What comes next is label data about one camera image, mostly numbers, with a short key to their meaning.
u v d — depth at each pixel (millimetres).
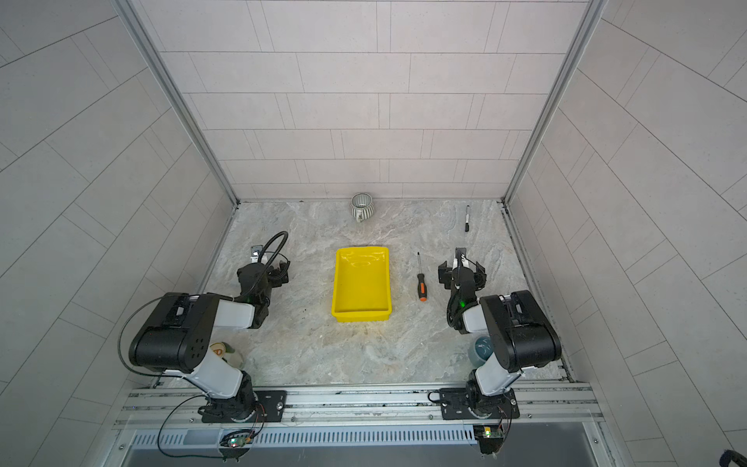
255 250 785
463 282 694
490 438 679
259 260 785
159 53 788
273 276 814
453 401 721
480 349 764
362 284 913
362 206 1053
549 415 700
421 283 917
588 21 723
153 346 439
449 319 720
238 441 641
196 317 505
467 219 1112
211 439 688
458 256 818
